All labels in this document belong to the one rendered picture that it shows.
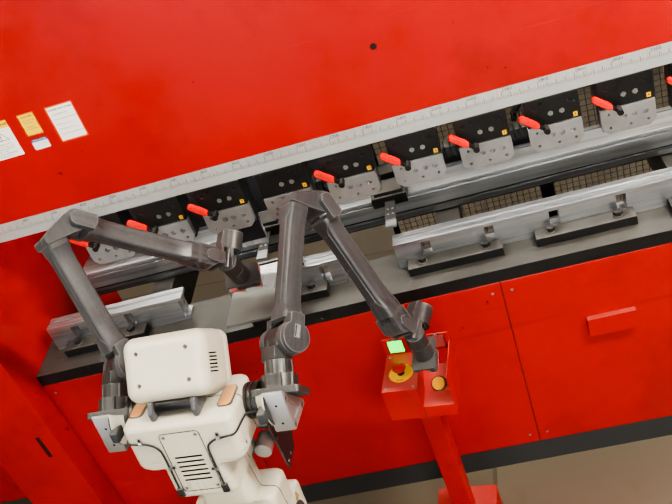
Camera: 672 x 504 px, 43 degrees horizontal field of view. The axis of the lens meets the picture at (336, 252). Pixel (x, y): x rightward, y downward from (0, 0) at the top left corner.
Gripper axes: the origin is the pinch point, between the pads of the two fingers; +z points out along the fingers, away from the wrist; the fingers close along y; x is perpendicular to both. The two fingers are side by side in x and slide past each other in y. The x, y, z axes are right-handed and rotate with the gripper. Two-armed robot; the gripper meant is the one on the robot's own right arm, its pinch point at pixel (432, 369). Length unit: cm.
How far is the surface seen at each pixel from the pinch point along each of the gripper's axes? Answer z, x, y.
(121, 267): -5, 114, 55
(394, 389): 1.0, 11.4, -4.3
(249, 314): -17, 52, 16
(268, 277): -13, 50, 33
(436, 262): -0.9, -1.5, 37.7
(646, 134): 3, -69, 79
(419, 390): 3.7, 4.7, -4.0
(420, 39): -67, -14, 61
